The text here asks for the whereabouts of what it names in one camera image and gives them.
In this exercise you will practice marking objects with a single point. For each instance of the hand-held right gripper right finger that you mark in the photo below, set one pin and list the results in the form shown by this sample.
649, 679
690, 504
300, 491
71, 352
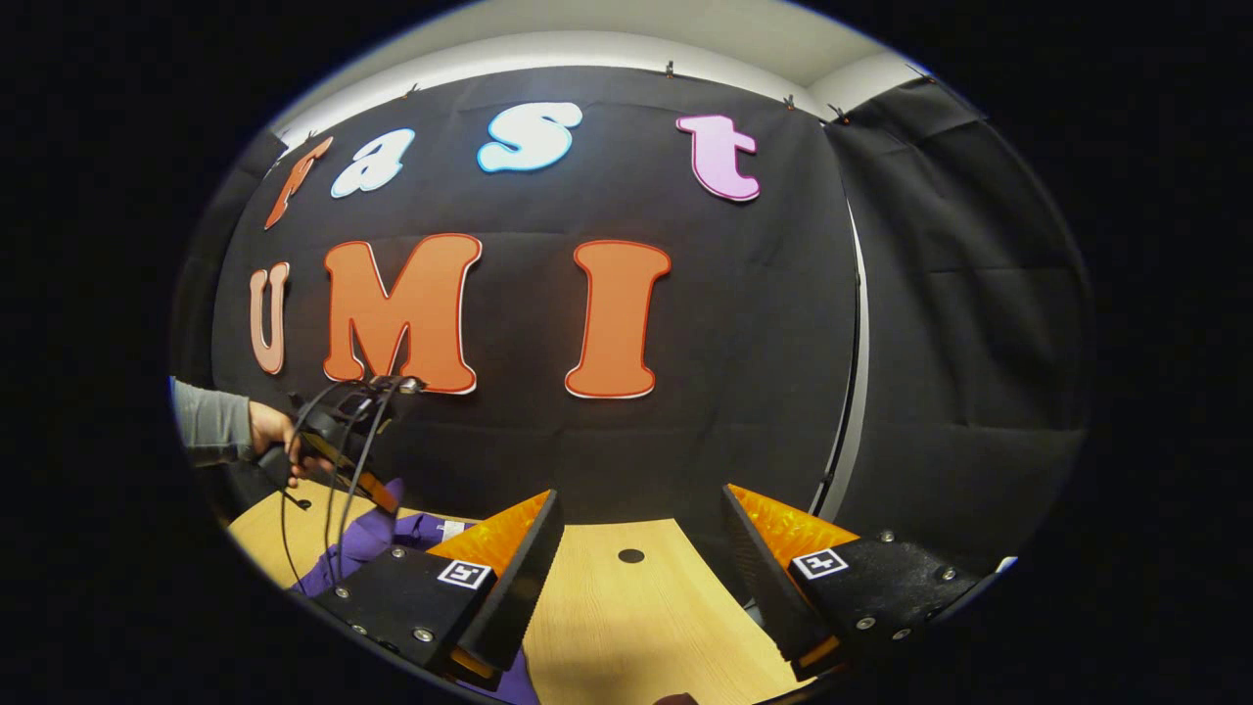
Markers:
768, 587

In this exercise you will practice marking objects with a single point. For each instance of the black backdrop cloth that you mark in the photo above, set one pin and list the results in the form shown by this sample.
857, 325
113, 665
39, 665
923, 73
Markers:
509, 441

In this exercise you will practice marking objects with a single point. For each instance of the purple shirt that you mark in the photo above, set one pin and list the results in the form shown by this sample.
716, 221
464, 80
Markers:
367, 543

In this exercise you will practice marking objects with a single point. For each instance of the white upright stand pole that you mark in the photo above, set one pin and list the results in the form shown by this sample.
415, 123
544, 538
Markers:
861, 323

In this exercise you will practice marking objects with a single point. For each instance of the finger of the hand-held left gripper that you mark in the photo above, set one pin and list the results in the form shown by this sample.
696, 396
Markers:
357, 475

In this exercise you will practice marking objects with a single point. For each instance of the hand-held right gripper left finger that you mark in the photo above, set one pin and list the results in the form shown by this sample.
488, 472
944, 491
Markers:
517, 597

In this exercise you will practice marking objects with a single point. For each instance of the row of small cloth clips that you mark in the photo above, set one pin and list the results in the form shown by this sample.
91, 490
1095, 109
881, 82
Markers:
670, 69

